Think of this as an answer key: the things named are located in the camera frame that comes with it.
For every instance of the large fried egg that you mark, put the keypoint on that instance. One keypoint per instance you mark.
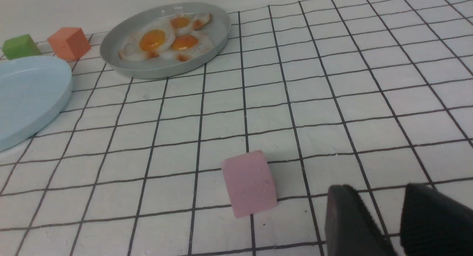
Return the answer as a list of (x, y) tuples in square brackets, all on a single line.
[(148, 42)]

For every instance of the rear fried egg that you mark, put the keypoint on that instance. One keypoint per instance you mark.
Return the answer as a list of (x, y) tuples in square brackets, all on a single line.
[(184, 24)]

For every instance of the white checkered tablecloth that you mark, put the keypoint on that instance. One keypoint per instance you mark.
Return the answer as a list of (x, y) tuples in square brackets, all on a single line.
[(370, 93)]

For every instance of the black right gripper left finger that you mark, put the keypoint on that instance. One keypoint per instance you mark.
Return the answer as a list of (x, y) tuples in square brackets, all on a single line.
[(349, 228)]

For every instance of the green foam cube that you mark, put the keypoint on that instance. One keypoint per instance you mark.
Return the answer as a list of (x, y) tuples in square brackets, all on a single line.
[(19, 47)]

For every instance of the middle fried egg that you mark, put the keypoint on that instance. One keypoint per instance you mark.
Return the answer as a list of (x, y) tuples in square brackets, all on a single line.
[(188, 46)]

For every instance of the pink foam cube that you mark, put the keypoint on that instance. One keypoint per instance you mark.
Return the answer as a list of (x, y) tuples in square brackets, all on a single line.
[(249, 183)]

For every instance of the light blue plate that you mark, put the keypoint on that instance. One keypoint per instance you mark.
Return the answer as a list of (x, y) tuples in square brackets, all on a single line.
[(33, 91)]

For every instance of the orange foam cube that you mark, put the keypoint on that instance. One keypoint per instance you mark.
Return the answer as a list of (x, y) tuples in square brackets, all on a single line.
[(69, 43)]

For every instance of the grey plate with eggs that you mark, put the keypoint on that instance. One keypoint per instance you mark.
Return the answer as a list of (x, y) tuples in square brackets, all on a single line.
[(218, 31)]

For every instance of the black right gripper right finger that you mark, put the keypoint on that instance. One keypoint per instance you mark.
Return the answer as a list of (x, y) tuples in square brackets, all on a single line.
[(433, 224)]

